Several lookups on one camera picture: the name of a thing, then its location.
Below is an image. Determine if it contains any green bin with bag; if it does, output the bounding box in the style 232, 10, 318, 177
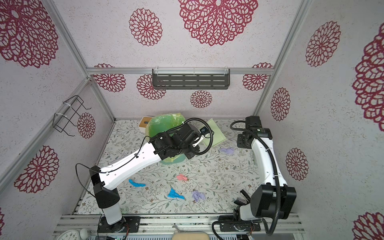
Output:
145, 113, 186, 165

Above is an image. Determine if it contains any purple paper scrap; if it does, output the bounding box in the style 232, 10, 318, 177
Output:
192, 190, 206, 202
220, 148, 235, 155

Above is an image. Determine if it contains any light green dustpan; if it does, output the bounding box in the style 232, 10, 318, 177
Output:
199, 119, 227, 148

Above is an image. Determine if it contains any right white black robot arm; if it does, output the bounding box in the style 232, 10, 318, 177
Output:
230, 116, 297, 221

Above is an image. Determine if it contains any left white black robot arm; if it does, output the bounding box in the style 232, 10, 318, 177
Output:
90, 123, 202, 226

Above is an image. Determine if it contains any white wooden-top tissue box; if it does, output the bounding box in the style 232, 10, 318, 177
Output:
138, 116, 153, 133

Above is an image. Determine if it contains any pink paper scrap centre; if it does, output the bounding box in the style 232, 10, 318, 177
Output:
176, 174, 188, 182

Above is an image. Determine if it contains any blue paper scrap centre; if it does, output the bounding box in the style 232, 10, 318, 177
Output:
168, 188, 186, 200

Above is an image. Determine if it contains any blue paper scrap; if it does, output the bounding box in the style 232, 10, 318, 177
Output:
129, 179, 146, 188
168, 188, 186, 200

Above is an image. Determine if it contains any blue paper scrap left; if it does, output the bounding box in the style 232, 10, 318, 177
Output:
129, 179, 146, 188

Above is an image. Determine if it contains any black stapler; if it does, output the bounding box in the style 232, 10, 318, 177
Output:
234, 190, 251, 206

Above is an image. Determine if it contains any beige object at bottom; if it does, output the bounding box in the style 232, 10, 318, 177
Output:
172, 225, 210, 240

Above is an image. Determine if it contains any white round gauge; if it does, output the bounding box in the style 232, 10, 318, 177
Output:
56, 230, 81, 240

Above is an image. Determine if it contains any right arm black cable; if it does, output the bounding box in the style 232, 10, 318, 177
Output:
211, 120, 283, 240

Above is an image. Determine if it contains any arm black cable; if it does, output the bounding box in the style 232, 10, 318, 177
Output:
211, 120, 283, 240
74, 117, 214, 199

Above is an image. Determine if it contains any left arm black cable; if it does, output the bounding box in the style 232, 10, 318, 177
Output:
74, 117, 214, 199

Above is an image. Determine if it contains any dark grey wall shelf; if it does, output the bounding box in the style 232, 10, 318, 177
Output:
152, 69, 231, 90

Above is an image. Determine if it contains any black wire wall rack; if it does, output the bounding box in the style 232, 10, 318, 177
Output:
52, 95, 91, 137

